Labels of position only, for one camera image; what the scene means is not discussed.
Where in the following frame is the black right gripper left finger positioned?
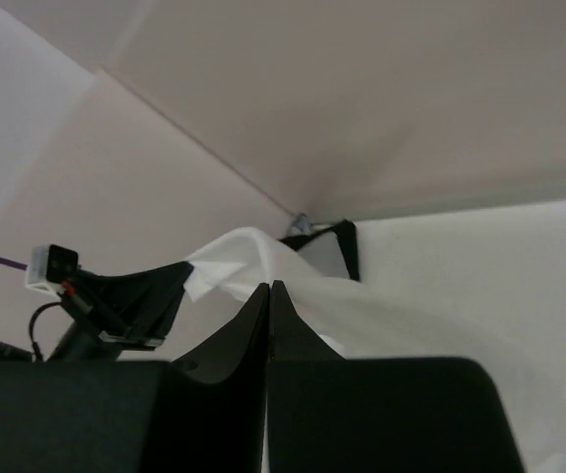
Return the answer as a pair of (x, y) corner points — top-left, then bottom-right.
(0, 285), (269, 472)

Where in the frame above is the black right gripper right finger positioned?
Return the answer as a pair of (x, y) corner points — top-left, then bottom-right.
(266, 281), (525, 472)

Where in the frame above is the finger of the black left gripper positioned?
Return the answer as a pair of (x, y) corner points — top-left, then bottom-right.
(90, 261), (193, 339)

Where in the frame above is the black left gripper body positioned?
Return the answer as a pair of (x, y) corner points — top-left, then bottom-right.
(47, 277), (164, 362)

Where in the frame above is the white tank top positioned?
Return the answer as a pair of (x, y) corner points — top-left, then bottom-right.
(185, 228), (566, 472)

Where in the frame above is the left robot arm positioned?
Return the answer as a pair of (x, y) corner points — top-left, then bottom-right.
(0, 261), (193, 363)

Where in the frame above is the folded grey tank top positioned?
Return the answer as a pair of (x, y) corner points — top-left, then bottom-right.
(298, 232), (349, 279)

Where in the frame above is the folded black tank top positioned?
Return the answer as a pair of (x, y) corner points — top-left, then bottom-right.
(279, 220), (361, 282)

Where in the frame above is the light grey crumpled garment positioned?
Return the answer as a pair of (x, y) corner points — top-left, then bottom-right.
(286, 213), (314, 237)

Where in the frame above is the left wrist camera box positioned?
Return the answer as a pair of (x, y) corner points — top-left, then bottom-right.
(25, 244), (79, 296)

